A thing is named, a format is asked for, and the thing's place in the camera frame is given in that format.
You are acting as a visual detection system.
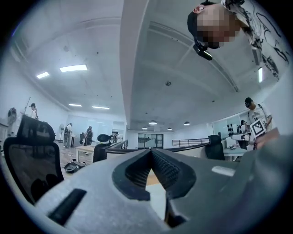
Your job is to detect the black grey bag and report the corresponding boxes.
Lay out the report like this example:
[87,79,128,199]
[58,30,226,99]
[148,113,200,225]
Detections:
[63,160,87,174]

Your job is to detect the wooden table with white legs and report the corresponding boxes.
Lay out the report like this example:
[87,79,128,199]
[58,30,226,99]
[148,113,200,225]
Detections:
[75,145,98,164]

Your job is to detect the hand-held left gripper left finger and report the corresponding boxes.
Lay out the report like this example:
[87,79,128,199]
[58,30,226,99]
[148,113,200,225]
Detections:
[33,148,171,234]

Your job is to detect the black mesh office chair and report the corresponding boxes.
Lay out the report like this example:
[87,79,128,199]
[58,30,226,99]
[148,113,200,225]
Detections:
[3,136,65,205]
[16,114,57,147]

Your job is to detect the light blue desk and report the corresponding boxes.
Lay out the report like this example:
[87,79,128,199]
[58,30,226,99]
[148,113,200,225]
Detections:
[223,133,249,162]

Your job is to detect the person's right forearm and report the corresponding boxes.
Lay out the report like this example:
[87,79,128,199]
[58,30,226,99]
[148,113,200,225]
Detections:
[253,127,280,150]

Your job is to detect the person's head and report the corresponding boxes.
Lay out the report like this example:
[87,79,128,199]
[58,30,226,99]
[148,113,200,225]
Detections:
[187,0,243,50]

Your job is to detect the tall black office chair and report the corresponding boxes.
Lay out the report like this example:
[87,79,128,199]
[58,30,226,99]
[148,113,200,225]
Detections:
[204,134,226,161]

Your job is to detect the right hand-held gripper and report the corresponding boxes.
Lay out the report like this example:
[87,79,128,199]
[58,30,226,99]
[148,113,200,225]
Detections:
[248,117,268,144]

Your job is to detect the person's black white patterned top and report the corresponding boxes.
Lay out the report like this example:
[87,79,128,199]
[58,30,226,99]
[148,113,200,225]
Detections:
[221,0,289,81]

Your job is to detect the standing fan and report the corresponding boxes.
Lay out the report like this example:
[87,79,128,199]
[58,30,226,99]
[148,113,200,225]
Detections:
[7,107,18,135]
[57,123,65,144]

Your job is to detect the black head-mounted camera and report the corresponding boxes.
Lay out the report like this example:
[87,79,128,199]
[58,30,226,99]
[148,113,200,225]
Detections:
[193,43,213,61]

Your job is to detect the black office chair with headrest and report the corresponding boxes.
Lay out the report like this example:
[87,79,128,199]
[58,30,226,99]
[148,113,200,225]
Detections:
[92,133,116,163]

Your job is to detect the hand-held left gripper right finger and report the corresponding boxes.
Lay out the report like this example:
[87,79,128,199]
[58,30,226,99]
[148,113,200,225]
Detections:
[151,148,244,224]

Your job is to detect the black framed glass doors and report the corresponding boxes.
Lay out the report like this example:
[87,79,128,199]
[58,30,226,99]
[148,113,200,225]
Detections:
[138,133,164,149]

